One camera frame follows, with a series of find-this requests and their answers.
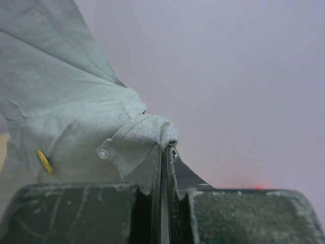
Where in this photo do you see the grey button shirt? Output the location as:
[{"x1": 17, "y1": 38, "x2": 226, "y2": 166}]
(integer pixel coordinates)
[{"x1": 1, "y1": 1, "x2": 179, "y2": 211}]

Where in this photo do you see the yellow oval brooch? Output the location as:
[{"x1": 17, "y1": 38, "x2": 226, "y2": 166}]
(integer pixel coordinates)
[{"x1": 36, "y1": 149, "x2": 53, "y2": 175}]

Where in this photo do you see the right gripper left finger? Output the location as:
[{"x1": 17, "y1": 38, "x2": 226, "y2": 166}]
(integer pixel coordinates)
[{"x1": 1, "y1": 146, "x2": 162, "y2": 243}]

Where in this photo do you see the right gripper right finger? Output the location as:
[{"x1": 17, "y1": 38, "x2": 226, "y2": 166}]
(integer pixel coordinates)
[{"x1": 164, "y1": 146, "x2": 324, "y2": 243}]

